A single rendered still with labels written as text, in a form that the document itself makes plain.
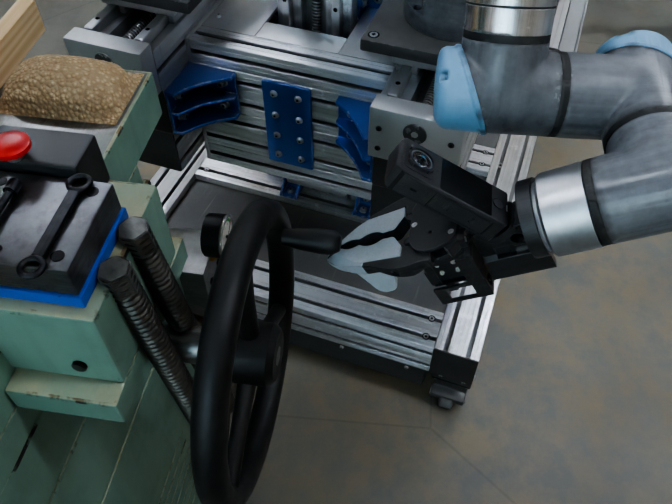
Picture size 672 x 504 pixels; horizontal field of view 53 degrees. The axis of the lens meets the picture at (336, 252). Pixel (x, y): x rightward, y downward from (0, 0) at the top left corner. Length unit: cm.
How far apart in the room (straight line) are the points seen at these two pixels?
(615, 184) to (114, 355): 41
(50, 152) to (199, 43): 65
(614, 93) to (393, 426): 102
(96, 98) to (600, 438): 123
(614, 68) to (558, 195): 12
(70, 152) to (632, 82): 46
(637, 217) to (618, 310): 122
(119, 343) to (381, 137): 54
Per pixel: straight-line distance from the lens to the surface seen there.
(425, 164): 57
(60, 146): 56
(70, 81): 77
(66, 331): 53
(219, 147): 131
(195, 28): 121
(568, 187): 58
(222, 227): 90
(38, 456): 69
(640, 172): 57
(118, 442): 86
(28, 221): 52
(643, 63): 65
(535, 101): 61
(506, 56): 60
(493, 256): 63
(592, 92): 62
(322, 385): 154
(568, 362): 166
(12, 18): 88
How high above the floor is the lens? 135
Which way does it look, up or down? 50 degrees down
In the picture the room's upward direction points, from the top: straight up
